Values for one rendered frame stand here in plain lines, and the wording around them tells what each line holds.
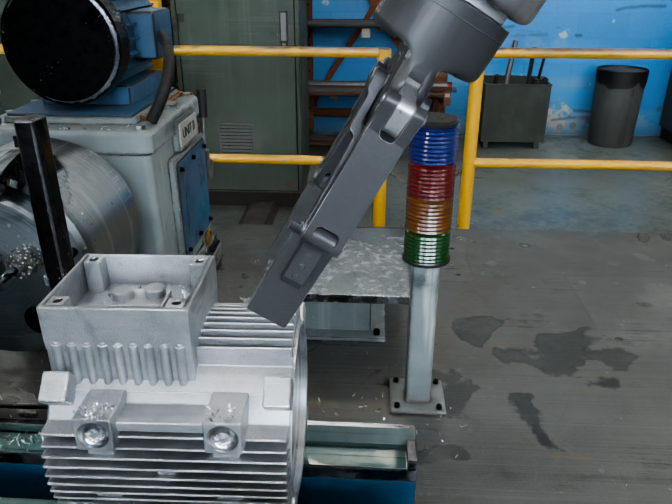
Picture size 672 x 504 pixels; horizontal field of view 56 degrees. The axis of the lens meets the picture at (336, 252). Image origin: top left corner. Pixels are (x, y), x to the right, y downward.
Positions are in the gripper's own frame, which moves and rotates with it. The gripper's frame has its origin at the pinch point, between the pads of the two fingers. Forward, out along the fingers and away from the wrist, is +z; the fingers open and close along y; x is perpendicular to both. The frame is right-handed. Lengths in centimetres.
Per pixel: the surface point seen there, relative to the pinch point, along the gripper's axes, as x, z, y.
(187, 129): -19, 20, -65
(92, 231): -19.4, 24.9, -30.5
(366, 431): 18.3, 20.2, -13.2
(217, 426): 1.5, 13.7, 3.4
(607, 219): 185, 30, -313
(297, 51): -15, 28, -237
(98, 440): -5.7, 20.0, 3.5
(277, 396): 4.6, 10.7, 0.8
